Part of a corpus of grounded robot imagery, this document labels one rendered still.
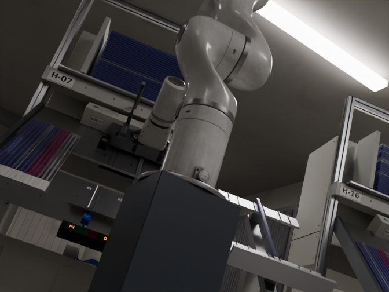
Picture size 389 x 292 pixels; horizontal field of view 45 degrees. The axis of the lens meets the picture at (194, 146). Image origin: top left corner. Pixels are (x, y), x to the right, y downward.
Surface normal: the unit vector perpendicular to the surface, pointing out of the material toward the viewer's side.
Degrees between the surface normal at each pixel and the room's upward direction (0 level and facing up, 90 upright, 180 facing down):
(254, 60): 109
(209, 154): 90
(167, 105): 144
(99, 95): 90
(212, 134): 90
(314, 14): 180
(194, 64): 127
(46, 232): 90
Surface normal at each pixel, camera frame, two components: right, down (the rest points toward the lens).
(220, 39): 0.35, -0.11
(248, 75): 0.03, 0.52
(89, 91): 0.26, -0.34
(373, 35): -0.28, 0.87
